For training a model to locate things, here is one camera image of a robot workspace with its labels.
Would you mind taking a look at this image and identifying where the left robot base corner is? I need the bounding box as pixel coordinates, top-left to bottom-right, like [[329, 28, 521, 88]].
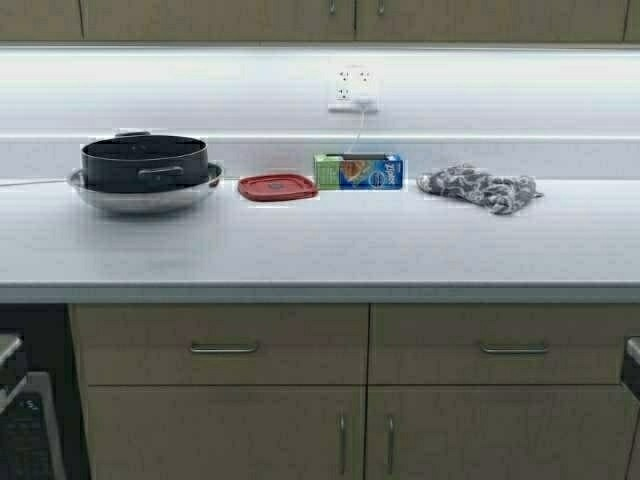
[[1, 334, 28, 412]]

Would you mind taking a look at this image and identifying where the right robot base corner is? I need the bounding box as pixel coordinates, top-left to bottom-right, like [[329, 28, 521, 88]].
[[621, 337, 640, 400]]

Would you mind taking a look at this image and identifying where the black cooking pot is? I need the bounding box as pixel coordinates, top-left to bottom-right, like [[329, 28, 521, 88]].
[[81, 131, 208, 194]]

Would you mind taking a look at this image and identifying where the blue green zip bag box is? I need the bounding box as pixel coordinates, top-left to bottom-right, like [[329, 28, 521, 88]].
[[314, 153, 404, 191]]

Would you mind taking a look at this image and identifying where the red plastic lid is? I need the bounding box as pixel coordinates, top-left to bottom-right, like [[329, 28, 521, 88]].
[[237, 173, 318, 202]]

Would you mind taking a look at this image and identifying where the right wooden drawer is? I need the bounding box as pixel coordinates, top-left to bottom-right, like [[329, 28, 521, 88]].
[[369, 304, 639, 385]]

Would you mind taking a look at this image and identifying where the wooden drawer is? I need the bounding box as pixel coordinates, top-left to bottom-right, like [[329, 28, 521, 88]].
[[71, 304, 368, 386], [369, 304, 639, 385]]

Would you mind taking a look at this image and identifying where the stainless steel pan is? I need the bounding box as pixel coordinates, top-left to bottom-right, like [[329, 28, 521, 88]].
[[66, 162, 223, 215]]

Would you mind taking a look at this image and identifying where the grey patterned oven mitt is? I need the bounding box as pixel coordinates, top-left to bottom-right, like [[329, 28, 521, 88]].
[[416, 164, 544, 215]]

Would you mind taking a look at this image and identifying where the left wooden drawer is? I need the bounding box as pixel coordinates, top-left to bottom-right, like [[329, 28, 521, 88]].
[[71, 304, 368, 386]]

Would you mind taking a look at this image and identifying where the stainless steel microwave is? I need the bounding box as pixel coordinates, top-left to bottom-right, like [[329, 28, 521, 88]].
[[1, 372, 66, 479]]

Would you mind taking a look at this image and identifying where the white power cable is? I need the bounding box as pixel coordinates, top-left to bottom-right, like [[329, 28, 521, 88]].
[[344, 99, 374, 156]]

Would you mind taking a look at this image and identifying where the white wall outlet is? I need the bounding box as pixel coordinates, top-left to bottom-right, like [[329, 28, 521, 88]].
[[327, 65, 379, 113]]

